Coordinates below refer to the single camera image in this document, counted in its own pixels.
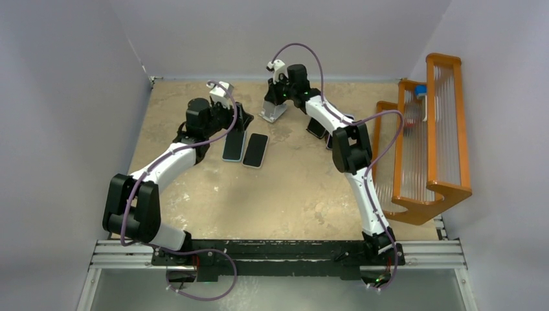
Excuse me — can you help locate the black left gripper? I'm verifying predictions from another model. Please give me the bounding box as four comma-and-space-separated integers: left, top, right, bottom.
203, 99, 252, 138

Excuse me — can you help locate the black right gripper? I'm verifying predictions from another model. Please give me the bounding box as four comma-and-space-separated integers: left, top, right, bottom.
265, 75, 296, 107

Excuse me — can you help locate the silver metal phone stand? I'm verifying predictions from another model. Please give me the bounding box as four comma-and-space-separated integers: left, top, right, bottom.
259, 101, 287, 123

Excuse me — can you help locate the blue case phone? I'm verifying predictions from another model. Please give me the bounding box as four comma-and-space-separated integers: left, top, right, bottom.
221, 130, 247, 162

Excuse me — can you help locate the white case phone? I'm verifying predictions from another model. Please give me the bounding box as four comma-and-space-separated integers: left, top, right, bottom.
242, 133, 269, 168

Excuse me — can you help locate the lilac case phone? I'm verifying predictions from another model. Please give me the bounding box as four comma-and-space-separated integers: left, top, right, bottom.
325, 114, 355, 151

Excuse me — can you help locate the purple case phone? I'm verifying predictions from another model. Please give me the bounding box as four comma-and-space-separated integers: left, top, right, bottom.
306, 117, 328, 139

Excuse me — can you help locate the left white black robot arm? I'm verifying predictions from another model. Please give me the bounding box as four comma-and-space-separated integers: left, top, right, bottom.
102, 98, 254, 265

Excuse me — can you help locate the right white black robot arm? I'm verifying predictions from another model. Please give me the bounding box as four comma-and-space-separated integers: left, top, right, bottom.
263, 60, 399, 264

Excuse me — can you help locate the red black stamp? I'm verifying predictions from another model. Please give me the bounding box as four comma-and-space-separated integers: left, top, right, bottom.
403, 118, 416, 137

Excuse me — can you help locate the orange wooden tiered rack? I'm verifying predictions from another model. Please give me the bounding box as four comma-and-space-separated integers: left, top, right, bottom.
373, 53, 472, 225

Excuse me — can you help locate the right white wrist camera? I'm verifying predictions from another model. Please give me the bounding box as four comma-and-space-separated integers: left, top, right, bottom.
266, 59, 287, 84

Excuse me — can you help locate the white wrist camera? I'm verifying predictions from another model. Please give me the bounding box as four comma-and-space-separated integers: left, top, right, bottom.
266, 59, 287, 84
207, 81, 234, 109

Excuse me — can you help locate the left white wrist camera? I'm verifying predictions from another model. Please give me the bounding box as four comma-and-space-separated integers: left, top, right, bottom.
207, 81, 234, 109

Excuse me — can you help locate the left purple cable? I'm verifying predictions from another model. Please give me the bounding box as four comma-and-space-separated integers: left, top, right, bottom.
119, 80, 239, 301

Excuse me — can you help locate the purple cable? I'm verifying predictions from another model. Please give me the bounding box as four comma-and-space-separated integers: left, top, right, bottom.
271, 43, 405, 293
119, 80, 239, 301

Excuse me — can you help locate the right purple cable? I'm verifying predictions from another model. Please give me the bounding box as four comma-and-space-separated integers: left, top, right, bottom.
271, 43, 405, 293

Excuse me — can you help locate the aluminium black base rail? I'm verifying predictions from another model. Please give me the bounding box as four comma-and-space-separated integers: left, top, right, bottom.
78, 216, 477, 310

